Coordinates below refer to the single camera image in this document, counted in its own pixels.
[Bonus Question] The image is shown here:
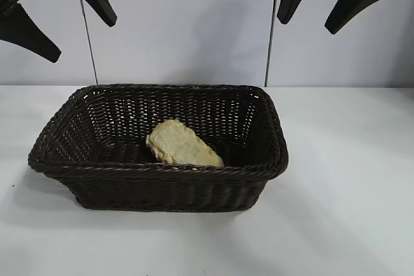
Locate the dark brown wicker basket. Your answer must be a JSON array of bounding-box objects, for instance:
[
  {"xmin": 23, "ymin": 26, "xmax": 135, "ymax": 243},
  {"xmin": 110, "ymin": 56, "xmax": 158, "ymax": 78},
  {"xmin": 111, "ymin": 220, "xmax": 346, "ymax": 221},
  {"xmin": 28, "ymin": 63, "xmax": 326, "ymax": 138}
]
[{"xmin": 27, "ymin": 83, "xmax": 290, "ymax": 214}]

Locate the long twisted bread loaf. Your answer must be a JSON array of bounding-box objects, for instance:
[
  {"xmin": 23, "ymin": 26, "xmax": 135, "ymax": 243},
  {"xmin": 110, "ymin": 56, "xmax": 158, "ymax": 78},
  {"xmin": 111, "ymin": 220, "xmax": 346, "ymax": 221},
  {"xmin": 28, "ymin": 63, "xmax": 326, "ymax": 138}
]
[{"xmin": 144, "ymin": 119, "xmax": 225, "ymax": 167}]

